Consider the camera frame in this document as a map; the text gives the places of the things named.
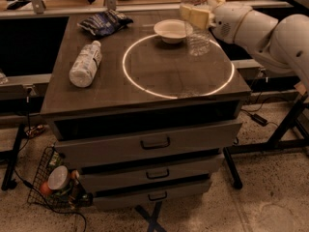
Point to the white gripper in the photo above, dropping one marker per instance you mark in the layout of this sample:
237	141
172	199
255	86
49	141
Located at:
227	22

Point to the clear water bottle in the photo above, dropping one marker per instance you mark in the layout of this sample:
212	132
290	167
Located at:
198	41

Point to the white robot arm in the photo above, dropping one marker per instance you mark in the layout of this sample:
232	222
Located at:
281	46

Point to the white labelled water bottle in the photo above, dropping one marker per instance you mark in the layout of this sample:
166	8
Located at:
85	67

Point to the grey drawer cabinet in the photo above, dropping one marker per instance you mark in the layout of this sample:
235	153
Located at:
142	84

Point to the black power adapter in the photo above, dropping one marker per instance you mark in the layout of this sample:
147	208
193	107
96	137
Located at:
258	119

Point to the bottom grey drawer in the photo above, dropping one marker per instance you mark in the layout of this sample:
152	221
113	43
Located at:
151	195

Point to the grey drawer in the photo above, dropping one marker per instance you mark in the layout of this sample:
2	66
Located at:
151	174
147	144
151	195

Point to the top grey drawer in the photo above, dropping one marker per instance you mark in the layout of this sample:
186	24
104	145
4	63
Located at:
147	144

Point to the middle grey drawer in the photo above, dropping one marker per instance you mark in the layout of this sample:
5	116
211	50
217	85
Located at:
151	174

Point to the blue tape cross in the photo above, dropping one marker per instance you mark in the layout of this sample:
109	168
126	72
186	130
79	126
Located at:
151	219

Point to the silver lidded can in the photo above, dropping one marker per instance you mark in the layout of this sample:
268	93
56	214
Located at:
58	178

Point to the orange ball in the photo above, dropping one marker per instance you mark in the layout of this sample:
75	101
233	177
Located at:
45	190

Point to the black left stand leg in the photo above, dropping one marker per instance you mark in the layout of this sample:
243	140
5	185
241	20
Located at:
10	157

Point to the black table leg frame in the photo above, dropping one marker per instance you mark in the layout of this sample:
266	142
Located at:
294	119

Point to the black wire basket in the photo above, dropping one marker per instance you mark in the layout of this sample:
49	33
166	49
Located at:
72	196

